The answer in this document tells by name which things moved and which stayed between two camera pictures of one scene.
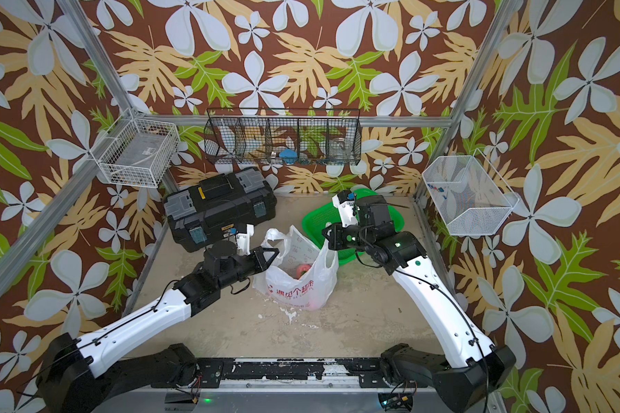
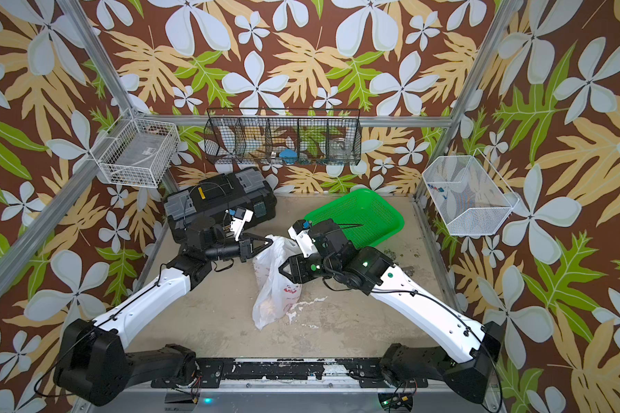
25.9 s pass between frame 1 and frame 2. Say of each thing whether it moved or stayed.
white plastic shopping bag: moved
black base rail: stayed
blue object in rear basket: stayed
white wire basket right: stayed
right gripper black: moved
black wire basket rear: stayed
